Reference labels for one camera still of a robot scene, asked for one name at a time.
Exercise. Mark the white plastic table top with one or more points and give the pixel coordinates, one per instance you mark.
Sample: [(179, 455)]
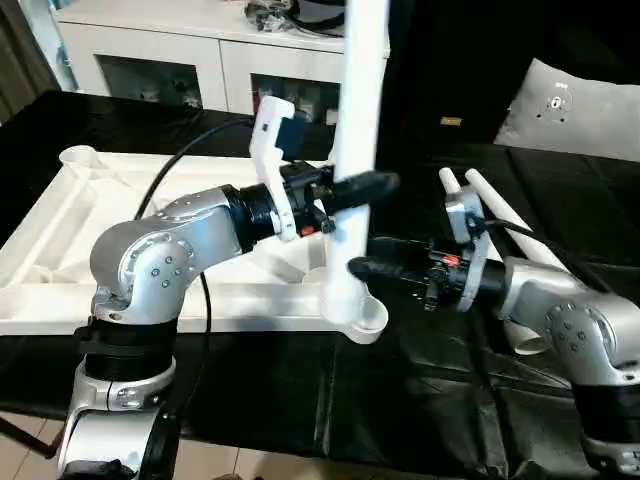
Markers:
[(75, 240)]

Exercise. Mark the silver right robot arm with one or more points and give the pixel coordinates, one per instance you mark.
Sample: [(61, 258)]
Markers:
[(565, 320)]

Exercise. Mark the small brown label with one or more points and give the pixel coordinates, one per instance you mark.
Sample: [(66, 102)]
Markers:
[(451, 121)]

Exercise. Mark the black table mat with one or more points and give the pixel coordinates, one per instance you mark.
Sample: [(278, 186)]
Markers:
[(565, 200)]

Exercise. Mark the black couch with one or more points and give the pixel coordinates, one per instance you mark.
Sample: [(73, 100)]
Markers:
[(450, 60)]

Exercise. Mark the silver and black helmet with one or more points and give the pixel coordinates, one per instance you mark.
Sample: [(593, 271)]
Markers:
[(320, 12)]

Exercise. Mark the white cabinet with glass doors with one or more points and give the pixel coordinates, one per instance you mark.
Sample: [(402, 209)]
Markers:
[(175, 55)]

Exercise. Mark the grey cushion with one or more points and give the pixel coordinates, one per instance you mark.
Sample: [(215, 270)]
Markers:
[(575, 110)]

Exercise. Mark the white post with teal marks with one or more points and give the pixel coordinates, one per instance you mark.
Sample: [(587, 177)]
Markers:
[(62, 60)]

